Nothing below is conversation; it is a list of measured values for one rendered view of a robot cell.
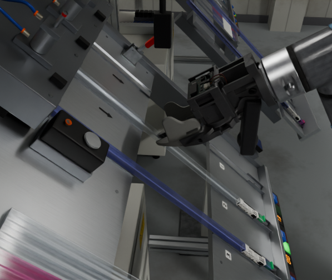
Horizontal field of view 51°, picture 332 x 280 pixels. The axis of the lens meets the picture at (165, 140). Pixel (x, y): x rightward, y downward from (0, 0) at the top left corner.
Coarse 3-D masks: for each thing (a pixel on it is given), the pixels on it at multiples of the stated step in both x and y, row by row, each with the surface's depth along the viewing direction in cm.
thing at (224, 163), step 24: (216, 144) 80; (216, 168) 73; (240, 168) 82; (216, 192) 68; (240, 192) 75; (216, 216) 63; (240, 216) 69; (216, 240) 59; (264, 240) 71; (216, 264) 55; (240, 264) 60
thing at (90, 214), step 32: (96, 64) 61; (128, 64) 70; (64, 96) 50; (96, 96) 56; (128, 96) 63; (0, 128) 39; (32, 128) 43; (96, 128) 52; (128, 128) 58; (0, 160) 37; (32, 160) 40; (0, 192) 35; (32, 192) 38; (64, 192) 41; (96, 192) 45; (128, 192) 49; (64, 224) 38; (96, 224) 42
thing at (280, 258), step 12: (264, 168) 88; (264, 180) 86; (264, 192) 83; (264, 204) 81; (276, 216) 77; (276, 228) 74; (276, 240) 72; (276, 252) 70; (276, 264) 69; (288, 276) 65
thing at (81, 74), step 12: (84, 72) 55; (96, 84) 56; (108, 96) 57; (120, 108) 58; (132, 120) 59; (144, 120) 60; (156, 132) 61; (180, 156) 64; (192, 168) 65; (216, 180) 68; (228, 192) 69
